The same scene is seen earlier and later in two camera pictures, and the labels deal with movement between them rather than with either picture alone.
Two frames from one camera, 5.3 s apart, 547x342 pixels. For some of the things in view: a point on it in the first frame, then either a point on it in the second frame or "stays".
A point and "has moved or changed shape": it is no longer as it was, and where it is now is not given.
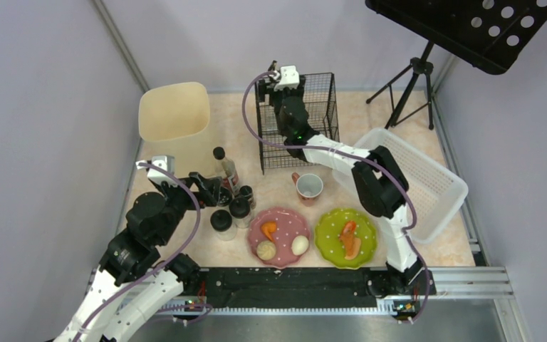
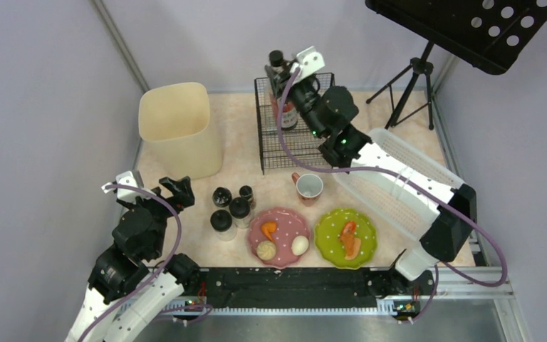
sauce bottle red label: [231, 178] has moved or changed shape
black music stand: [490, 34] stays
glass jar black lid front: [221, 221] stays
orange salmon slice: [352, 244] stays
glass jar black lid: [239, 209] stays
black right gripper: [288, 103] to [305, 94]
